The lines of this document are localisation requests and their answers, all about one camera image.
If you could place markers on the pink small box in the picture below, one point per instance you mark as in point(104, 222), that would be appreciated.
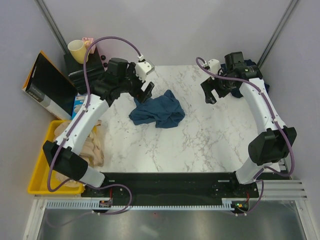
point(87, 42)

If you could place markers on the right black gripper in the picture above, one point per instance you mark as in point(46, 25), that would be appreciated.
point(211, 82)

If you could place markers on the black stepped stand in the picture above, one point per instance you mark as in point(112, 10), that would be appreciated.
point(94, 67)

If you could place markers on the aluminium frame post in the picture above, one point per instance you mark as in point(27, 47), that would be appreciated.
point(52, 24)
point(289, 11)

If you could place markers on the yellow ceramic mug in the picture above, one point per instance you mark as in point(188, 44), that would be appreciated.
point(78, 49)

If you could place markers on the grey slotted cable duct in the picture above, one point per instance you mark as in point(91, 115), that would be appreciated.
point(97, 204)

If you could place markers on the yellow plastic bin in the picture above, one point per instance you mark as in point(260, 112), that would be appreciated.
point(38, 181)

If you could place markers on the beige t-shirt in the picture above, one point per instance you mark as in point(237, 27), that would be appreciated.
point(91, 152)

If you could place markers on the blue picture booklet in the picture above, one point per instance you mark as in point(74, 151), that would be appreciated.
point(77, 104)

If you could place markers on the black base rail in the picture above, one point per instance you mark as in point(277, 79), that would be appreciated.
point(172, 188)

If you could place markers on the black orange cardboard box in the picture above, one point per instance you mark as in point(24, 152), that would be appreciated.
point(50, 88)

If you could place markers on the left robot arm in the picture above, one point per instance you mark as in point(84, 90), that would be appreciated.
point(63, 154)

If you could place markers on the left aluminium frame post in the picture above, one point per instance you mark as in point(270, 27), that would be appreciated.
point(52, 24)

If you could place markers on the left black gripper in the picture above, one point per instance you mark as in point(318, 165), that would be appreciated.
point(141, 96)

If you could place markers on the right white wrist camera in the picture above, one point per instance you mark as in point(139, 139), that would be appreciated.
point(213, 65)

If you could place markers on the folded navy t-shirt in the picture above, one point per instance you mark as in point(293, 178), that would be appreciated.
point(244, 69)

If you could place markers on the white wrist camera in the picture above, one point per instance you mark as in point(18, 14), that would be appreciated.
point(213, 65)
point(143, 69)

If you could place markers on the right aluminium frame post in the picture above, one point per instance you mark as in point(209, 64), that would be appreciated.
point(289, 11)

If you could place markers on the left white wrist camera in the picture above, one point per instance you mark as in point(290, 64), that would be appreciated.
point(143, 69)

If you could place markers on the teal blue t-shirt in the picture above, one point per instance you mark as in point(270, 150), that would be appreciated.
point(165, 111)

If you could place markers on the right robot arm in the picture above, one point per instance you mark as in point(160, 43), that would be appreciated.
point(272, 148)

